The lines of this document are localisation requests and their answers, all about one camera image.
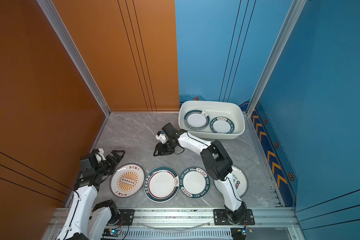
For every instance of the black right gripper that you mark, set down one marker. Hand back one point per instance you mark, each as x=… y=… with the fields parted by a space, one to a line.
x=160 y=150

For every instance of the aluminium corner post left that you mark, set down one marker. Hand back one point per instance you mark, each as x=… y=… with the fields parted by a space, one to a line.
x=64 y=36

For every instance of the green circuit board left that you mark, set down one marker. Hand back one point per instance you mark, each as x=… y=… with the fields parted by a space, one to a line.
x=112 y=233

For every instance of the white plastic bin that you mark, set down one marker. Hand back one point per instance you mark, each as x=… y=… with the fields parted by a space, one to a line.
x=214 y=109

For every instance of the green lettered rim plate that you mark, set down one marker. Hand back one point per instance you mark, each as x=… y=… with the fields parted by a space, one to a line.
x=222 y=125
x=195 y=182

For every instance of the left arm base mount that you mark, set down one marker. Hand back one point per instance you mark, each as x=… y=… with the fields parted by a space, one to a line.
x=126 y=218

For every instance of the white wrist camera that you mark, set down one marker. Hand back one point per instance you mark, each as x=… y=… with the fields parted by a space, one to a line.
x=99 y=154
x=162 y=137

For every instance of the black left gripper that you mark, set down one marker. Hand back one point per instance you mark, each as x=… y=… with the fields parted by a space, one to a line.
x=113 y=163

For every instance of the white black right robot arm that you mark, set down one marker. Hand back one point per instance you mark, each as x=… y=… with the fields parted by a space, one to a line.
x=216 y=160

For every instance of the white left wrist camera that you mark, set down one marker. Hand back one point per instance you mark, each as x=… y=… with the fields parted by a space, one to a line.
x=99 y=154

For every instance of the orange sunburst plate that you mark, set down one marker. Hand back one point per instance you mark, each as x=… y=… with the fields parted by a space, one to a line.
x=127 y=180

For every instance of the white plate red characters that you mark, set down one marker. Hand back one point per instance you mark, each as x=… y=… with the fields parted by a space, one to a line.
x=240 y=181

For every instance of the aluminium corner post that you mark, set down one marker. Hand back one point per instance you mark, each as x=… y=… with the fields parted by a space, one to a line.
x=282 y=38
x=64 y=36

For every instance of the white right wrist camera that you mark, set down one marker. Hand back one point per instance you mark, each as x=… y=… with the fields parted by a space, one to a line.
x=162 y=137

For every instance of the green circuit board right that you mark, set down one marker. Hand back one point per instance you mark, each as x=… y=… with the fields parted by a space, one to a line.
x=240 y=233

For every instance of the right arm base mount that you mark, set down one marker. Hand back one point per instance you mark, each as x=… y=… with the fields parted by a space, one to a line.
x=221 y=218

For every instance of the aluminium corner post right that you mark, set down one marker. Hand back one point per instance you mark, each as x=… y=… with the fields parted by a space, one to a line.
x=282 y=38

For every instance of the green circuit board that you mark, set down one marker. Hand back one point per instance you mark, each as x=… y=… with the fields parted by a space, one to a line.
x=240 y=233
x=112 y=233

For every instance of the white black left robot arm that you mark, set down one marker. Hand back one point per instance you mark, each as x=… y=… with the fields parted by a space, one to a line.
x=86 y=221

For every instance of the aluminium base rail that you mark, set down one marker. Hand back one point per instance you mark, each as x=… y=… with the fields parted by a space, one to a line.
x=176 y=218

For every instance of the small green red rim plate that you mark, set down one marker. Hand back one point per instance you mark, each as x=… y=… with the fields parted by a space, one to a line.
x=196 y=119

